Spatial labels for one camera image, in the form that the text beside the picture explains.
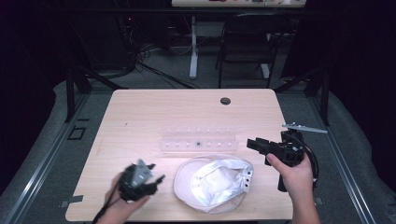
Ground white cap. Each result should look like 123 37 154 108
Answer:
173 154 255 215

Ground black floor cables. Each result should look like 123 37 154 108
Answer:
135 43 200 90

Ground person's right hand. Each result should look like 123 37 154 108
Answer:
265 152 316 203

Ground clear plastic rack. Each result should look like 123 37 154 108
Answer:
161 125 239 154

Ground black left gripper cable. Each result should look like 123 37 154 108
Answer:
91 182 121 224

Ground black chair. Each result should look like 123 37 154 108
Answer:
215 11 290 90

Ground person's left hand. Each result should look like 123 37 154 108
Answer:
98 172 150 222

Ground aluminium floor rail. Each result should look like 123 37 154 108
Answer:
307 95 376 224
3 92 90 224

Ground grey tape strip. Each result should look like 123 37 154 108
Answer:
58 194 85 209

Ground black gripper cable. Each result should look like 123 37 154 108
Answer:
292 133 319 189
91 182 121 224

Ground white desk top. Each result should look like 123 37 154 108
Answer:
171 0 308 8

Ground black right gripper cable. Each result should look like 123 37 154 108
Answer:
292 133 319 189

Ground white desk leg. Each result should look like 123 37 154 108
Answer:
189 15 200 80

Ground black metal stand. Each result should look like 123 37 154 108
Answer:
273 64 332 127
63 63 129 123

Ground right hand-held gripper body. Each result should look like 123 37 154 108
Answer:
264 121 329 193

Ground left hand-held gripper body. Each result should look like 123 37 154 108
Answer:
118 159 158 203

